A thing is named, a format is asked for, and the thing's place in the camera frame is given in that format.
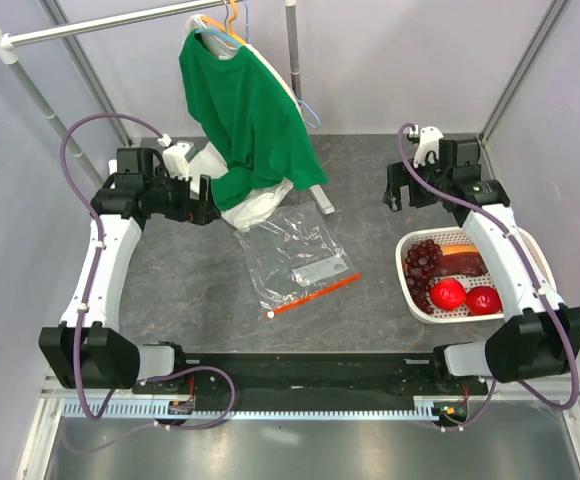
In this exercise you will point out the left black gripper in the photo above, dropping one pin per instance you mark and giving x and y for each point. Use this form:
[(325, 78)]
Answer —
[(200, 212)]

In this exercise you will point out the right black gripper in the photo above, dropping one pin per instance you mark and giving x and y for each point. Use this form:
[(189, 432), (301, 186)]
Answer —
[(398, 174)]

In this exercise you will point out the dark red grape bunch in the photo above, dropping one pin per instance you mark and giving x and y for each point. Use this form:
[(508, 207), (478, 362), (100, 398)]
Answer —
[(420, 262)]

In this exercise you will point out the red apple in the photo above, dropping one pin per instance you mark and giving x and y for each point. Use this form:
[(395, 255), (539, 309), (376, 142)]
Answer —
[(483, 300), (448, 294)]

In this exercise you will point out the clear orange zip top bag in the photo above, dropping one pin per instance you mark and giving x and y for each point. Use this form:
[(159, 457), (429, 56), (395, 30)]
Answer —
[(293, 258)]

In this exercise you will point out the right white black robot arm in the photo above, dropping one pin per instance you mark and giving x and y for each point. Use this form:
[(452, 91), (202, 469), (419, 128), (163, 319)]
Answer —
[(540, 336)]

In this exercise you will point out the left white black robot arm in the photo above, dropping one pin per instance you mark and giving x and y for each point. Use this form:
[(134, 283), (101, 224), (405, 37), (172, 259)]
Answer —
[(86, 348)]

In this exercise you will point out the white garment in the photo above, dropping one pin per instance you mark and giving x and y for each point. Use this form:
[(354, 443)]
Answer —
[(259, 204)]

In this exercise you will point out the green t-shirt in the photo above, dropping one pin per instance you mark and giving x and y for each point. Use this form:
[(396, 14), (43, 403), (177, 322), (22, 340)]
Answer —
[(251, 120)]

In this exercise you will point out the blue clothes hanger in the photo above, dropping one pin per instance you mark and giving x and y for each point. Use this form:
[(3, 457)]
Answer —
[(305, 110)]

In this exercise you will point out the orange clothes hanger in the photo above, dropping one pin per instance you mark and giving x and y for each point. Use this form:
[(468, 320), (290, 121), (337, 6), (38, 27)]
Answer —
[(227, 26)]

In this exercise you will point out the silver clothes rack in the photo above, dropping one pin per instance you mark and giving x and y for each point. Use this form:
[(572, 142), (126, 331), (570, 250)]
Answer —
[(67, 32)]

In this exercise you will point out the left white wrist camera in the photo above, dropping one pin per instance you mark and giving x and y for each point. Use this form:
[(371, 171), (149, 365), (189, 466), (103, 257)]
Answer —
[(177, 156)]

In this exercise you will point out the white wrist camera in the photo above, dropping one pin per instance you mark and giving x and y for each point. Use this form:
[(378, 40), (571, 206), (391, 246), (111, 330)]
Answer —
[(427, 140), (177, 156)]

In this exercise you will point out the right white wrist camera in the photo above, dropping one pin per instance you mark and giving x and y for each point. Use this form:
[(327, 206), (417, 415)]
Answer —
[(427, 140)]

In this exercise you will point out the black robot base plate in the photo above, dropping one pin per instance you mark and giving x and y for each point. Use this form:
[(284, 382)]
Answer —
[(334, 381)]

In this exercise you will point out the grey slotted cable duct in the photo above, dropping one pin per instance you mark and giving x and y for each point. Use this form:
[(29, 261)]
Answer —
[(423, 410)]

